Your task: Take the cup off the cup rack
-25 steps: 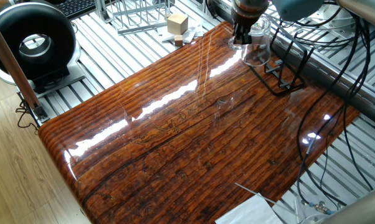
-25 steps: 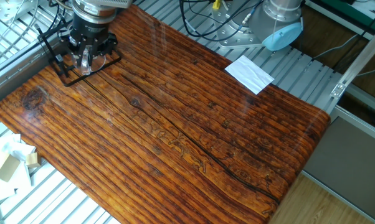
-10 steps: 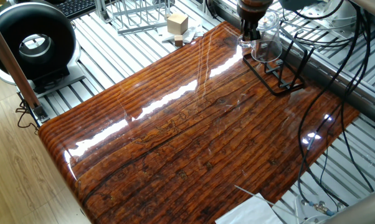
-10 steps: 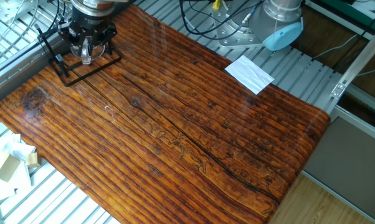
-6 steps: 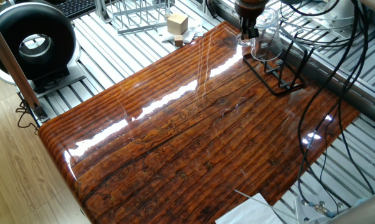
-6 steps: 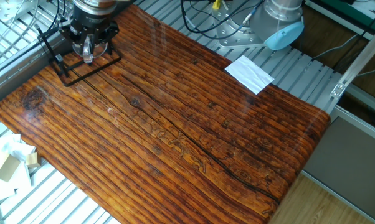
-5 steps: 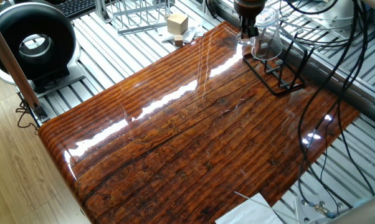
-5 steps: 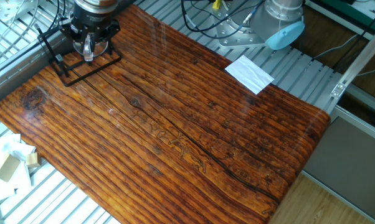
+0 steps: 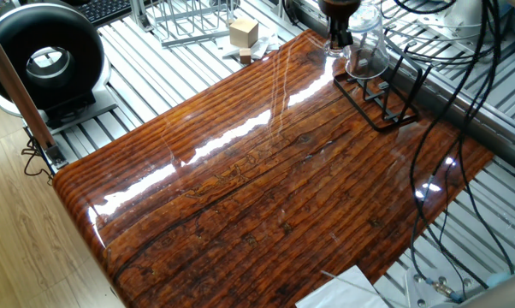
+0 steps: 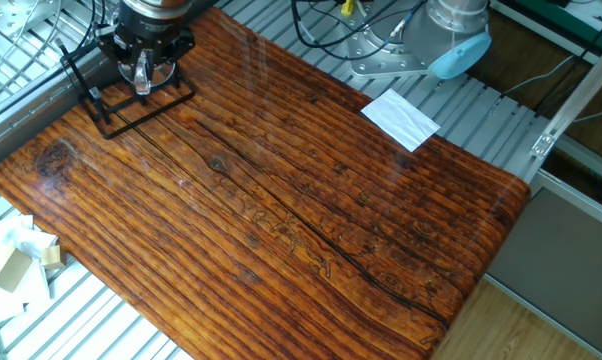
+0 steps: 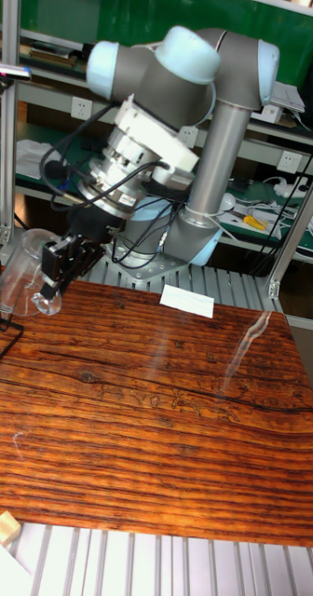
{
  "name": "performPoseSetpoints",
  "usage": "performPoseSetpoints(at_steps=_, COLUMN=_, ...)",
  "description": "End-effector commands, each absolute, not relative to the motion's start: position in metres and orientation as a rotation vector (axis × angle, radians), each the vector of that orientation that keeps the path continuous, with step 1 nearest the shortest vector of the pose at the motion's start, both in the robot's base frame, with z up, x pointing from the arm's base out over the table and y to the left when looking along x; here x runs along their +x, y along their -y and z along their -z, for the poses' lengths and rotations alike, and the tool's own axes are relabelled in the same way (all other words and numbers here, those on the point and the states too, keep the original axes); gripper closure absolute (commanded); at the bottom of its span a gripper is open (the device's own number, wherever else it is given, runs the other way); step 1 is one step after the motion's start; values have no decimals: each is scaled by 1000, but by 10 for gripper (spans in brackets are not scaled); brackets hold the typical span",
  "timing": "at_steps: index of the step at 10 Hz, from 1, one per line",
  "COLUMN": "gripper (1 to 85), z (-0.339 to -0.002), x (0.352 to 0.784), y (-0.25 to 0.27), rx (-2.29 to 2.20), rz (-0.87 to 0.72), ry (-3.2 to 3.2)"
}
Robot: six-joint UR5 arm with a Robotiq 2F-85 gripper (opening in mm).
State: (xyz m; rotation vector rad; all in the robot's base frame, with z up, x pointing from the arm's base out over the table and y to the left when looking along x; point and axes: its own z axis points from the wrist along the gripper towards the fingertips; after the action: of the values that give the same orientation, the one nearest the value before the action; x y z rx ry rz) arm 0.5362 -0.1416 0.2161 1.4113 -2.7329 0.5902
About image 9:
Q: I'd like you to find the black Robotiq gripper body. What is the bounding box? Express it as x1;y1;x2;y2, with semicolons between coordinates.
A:
317;0;364;21

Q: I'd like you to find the large wooden block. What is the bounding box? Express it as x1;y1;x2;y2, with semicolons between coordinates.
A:
228;16;259;49

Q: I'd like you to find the clear glass cup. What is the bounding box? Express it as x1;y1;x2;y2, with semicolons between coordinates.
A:
325;2;390;80

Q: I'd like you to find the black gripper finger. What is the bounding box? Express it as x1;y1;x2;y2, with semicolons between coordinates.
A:
328;19;342;49
340;19;355;47

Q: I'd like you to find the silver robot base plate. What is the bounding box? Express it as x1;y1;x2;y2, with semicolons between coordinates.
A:
405;267;477;308

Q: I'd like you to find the black wire cup rack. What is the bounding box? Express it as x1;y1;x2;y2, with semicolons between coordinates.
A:
333;29;432;133

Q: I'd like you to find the white wire dish rack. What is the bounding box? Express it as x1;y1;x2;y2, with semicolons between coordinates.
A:
128;0;241;48

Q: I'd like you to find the black keyboard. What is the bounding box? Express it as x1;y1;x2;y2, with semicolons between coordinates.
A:
75;0;134;27

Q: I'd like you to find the brown frame post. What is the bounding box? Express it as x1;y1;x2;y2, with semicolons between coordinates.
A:
0;19;68;170

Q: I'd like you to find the black ring-shaped blower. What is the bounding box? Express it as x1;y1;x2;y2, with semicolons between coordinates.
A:
0;2;120;136

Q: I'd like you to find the thin black floor cable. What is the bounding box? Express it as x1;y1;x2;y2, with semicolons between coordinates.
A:
21;136;56;185

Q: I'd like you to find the white paper sheet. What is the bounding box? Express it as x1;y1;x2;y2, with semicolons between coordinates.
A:
294;264;389;308

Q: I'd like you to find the wood grain table mat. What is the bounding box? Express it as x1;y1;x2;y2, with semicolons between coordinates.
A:
52;28;496;308

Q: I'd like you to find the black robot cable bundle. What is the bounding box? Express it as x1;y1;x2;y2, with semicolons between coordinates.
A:
381;0;515;300

